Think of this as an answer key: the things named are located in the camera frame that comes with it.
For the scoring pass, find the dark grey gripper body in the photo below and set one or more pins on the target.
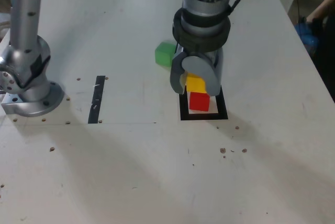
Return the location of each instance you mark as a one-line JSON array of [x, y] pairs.
[[206, 55]]

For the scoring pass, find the black tape square outline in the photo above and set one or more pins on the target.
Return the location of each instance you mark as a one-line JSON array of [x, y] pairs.
[[204, 117]]

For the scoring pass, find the red cube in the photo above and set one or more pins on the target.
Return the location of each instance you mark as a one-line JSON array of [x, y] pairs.
[[199, 101]]

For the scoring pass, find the green cube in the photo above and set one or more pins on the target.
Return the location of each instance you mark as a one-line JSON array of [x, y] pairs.
[[163, 55]]

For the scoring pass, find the yellow cube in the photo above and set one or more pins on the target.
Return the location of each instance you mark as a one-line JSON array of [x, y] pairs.
[[195, 84]]

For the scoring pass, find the person's forearm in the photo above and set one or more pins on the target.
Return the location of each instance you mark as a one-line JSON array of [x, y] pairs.
[[322, 5]]

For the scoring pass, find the person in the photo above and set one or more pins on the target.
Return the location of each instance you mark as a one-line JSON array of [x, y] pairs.
[[327, 51]]

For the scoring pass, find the black tape strip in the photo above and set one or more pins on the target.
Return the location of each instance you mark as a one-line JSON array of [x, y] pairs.
[[96, 98]]

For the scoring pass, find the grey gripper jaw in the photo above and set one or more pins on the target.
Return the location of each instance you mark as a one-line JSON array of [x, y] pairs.
[[176, 77], [204, 69]]

